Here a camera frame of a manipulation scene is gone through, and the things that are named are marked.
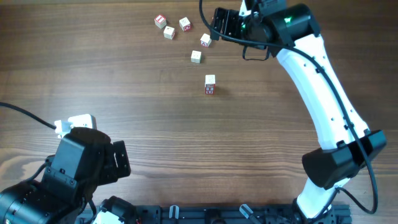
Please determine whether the red A letter block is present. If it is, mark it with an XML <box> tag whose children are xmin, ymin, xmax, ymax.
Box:
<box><xmin>200</xmin><ymin>34</ymin><xmax>211</xmax><ymax>47</ymax></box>

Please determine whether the plain wooden block centre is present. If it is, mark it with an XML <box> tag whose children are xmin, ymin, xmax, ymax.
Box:
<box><xmin>191</xmin><ymin>50</ymin><xmax>201</xmax><ymax>63</ymax></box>

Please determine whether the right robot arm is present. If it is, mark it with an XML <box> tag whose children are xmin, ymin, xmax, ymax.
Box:
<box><xmin>206</xmin><ymin>1</ymin><xmax>387</xmax><ymax>223</ymax></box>

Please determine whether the black camera cable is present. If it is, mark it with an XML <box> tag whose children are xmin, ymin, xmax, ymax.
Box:
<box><xmin>198</xmin><ymin>0</ymin><xmax>379</xmax><ymax>215</ymax></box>
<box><xmin>0</xmin><ymin>101</ymin><xmax>57</xmax><ymax>131</ymax></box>

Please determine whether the right black camera cable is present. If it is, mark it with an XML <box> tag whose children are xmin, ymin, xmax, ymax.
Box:
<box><xmin>198</xmin><ymin>0</ymin><xmax>379</xmax><ymax>215</ymax></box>

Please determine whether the plain block left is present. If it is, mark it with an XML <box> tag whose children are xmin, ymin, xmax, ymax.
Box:
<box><xmin>164</xmin><ymin>26</ymin><xmax>175</xmax><ymax>40</ymax></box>

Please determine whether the pretzel block red side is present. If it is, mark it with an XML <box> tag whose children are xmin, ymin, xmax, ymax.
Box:
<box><xmin>205</xmin><ymin>75</ymin><xmax>216</xmax><ymax>85</ymax></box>

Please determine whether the red i block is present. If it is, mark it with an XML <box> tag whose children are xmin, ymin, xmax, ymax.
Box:
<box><xmin>205</xmin><ymin>84</ymin><xmax>215</xmax><ymax>91</ymax></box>
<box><xmin>154</xmin><ymin>14</ymin><xmax>167</xmax><ymax>29</ymax></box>

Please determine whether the left black camera cable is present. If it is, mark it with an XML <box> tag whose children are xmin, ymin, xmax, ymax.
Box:
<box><xmin>0</xmin><ymin>101</ymin><xmax>57</xmax><ymax>131</ymax></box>

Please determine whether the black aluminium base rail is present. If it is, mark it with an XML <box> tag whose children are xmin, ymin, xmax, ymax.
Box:
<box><xmin>128</xmin><ymin>204</ymin><xmax>352</xmax><ymax>224</ymax></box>

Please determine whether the block with red side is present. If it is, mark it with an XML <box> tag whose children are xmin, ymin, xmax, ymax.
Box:
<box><xmin>179</xmin><ymin>17</ymin><xmax>192</xmax><ymax>32</ymax></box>

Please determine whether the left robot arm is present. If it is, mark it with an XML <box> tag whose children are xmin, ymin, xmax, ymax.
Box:
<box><xmin>1</xmin><ymin>128</ymin><xmax>131</xmax><ymax>223</ymax></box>

